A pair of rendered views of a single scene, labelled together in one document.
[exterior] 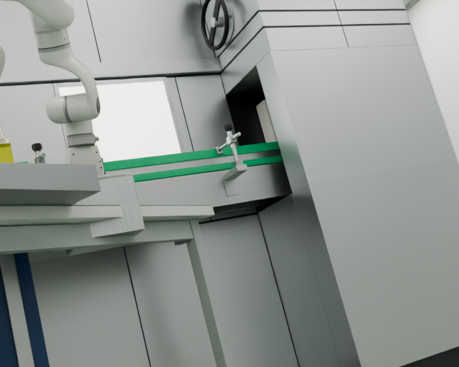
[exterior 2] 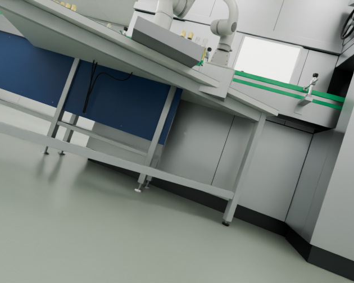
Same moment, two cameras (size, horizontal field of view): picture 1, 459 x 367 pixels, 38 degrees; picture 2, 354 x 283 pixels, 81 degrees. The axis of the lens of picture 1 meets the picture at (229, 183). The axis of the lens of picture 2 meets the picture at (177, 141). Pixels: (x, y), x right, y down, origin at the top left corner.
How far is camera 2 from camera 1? 88 cm
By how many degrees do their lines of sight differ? 40
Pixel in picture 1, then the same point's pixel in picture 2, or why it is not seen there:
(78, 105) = (223, 23)
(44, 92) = (237, 36)
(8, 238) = (154, 68)
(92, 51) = (272, 24)
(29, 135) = not seen: hidden behind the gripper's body
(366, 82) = not seen: outside the picture
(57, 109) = (214, 24)
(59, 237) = (180, 81)
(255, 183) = (316, 114)
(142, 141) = (270, 73)
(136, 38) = (299, 24)
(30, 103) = not seen: hidden behind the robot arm
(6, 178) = (148, 28)
